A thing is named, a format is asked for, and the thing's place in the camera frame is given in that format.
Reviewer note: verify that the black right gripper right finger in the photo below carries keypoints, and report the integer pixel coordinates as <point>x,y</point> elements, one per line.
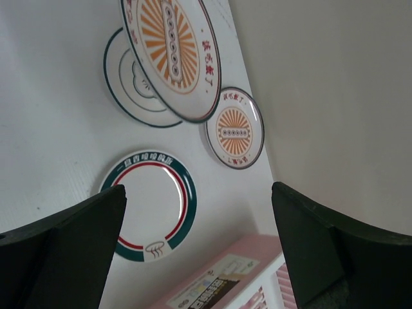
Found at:
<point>335,261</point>

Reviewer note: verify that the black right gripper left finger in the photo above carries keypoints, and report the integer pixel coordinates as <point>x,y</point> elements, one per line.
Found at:
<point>63,260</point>

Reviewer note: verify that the white plate grey floral emblem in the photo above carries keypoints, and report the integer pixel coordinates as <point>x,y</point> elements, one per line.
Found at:
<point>129,88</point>

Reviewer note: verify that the orange sunburst plate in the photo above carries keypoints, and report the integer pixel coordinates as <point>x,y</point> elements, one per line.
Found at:
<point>236,131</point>
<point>176,47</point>

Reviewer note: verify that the white pink dish rack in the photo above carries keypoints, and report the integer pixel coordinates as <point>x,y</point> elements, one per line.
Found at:
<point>251,273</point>

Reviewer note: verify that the green red rimmed plate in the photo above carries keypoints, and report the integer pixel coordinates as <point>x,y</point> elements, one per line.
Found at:
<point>161,204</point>

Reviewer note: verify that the orange sunburst plate by wall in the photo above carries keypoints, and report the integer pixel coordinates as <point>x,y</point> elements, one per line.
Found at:
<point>236,131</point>

